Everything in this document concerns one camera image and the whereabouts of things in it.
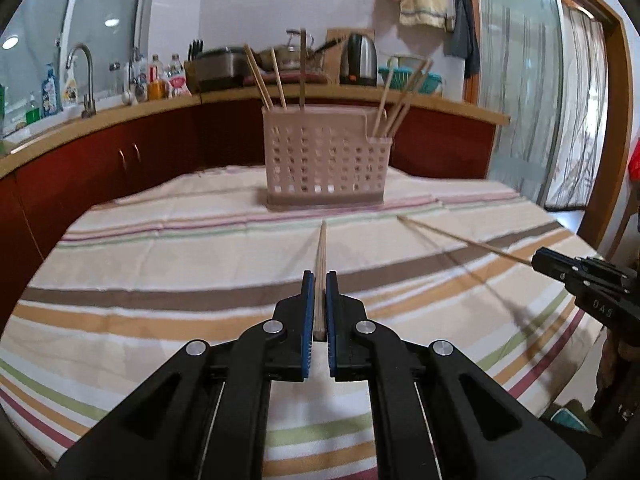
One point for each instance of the glass door with wooden frame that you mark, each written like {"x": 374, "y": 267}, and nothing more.
{"x": 540, "y": 85}

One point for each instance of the white spray bottle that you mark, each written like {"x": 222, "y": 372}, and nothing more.
{"x": 70, "y": 85}

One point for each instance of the teal colander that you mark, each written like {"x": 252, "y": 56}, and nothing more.
{"x": 435, "y": 82}

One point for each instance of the steel faucet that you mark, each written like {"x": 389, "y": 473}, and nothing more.
{"x": 89, "y": 90}

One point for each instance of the person's right hand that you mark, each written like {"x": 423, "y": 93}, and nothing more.
{"x": 612, "y": 365}

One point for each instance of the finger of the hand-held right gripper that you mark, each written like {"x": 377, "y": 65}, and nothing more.
{"x": 615, "y": 274}
{"x": 555, "y": 264}

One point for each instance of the clear glass jar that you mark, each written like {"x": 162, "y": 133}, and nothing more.
{"x": 120, "y": 80}

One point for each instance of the dark brown chopstick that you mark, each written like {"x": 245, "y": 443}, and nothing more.
{"x": 302, "y": 70}

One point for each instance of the pink perforated utensil holder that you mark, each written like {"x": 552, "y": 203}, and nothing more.
{"x": 325, "y": 160}

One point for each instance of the dark grey cloth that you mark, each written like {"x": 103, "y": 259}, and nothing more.
{"x": 462, "y": 35}

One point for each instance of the sliding window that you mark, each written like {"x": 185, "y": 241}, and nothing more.
{"x": 35, "y": 35}

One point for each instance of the wooden chopstick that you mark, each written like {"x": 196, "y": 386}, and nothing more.
{"x": 415, "y": 97}
{"x": 465, "y": 240}
{"x": 407, "y": 100}
{"x": 383, "y": 105}
{"x": 257, "y": 77}
{"x": 279, "y": 80}
{"x": 321, "y": 280}

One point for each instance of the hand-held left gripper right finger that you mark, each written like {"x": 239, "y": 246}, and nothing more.
{"x": 332, "y": 320}

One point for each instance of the steel wok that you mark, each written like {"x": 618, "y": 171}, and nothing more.
{"x": 280, "y": 62}

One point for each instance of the blue detergent bottle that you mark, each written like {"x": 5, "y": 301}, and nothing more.
{"x": 49, "y": 90}

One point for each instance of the white and green cup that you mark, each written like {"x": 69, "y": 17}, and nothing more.
{"x": 400, "y": 61}

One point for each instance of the steel electric kettle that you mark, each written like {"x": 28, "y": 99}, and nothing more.
{"x": 359, "y": 57}

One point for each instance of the orange oil bottle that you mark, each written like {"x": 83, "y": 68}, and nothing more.
{"x": 156, "y": 91}

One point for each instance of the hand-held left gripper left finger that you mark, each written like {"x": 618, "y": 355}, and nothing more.
{"x": 308, "y": 320}

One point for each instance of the red label sauce bottle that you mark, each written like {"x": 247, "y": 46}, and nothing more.
{"x": 155, "y": 67}

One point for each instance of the black knife set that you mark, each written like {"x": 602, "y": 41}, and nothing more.
{"x": 196, "y": 50}

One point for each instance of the pink seasoning packet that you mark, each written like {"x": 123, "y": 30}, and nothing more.
{"x": 179, "y": 86}

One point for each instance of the clear bottle with cap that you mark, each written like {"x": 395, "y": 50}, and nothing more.
{"x": 175, "y": 65}

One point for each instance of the small green soap bottle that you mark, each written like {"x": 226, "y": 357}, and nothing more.
{"x": 32, "y": 110}

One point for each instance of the white condiment bottle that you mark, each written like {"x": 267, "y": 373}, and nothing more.
{"x": 136, "y": 72}

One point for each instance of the red induction cooker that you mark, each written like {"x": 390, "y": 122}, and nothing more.
{"x": 295, "y": 78}

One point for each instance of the red kitchen cabinet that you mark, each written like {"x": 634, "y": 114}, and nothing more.
{"x": 90, "y": 160}

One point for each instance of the striped cloth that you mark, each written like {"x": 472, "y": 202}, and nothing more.
{"x": 200, "y": 280}

